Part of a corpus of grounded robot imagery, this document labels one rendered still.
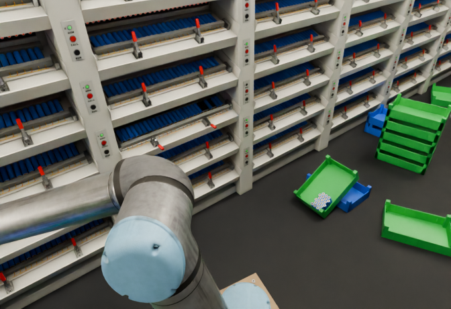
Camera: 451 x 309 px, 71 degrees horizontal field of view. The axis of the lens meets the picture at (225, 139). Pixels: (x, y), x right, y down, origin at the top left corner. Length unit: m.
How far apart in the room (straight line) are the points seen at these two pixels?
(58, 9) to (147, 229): 0.81
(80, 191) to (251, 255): 1.11
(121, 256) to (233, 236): 1.27
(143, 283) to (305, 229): 1.35
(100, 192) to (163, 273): 0.23
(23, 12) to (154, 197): 0.78
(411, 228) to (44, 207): 1.68
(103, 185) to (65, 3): 0.65
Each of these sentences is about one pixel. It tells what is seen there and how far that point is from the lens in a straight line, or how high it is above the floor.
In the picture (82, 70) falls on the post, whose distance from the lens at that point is 1.17.
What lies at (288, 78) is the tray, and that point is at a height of 0.60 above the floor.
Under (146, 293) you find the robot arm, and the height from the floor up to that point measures 0.89.
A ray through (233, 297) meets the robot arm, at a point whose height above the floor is 0.42.
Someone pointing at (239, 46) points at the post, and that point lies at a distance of 1.46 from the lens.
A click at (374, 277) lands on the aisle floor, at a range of 1.68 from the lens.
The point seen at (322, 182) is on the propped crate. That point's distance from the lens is 1.93.
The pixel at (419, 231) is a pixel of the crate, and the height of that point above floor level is 0.00.
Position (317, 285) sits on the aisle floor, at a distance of 1.58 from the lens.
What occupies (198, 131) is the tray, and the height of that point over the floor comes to 0.54.
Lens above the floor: 1.31
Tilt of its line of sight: 33 degrees down
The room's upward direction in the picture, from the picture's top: 2 degrees counter-clockwise
